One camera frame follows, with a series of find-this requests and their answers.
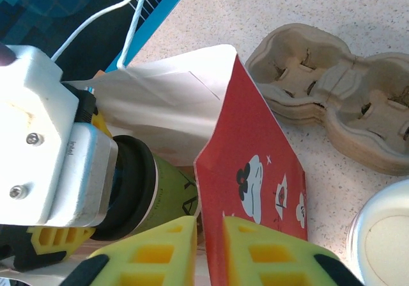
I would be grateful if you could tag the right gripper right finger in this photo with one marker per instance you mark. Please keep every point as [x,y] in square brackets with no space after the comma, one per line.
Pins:
[274,260]

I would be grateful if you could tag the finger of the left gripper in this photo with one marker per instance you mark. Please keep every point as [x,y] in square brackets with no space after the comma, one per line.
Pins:
[60,242]
[102,123]

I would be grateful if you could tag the black plastic cup lid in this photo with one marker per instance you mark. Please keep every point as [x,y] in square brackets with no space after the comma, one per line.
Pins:
[140,171]

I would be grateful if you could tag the white red paper gift bag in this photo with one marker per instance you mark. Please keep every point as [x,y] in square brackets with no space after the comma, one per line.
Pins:
[249,123]

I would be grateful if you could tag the brown cardboard cup carrier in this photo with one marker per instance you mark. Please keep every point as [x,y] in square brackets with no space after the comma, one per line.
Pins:
[319,65]
[367,162]

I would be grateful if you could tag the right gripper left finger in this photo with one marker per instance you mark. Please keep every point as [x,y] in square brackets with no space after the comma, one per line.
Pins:
[153,257]

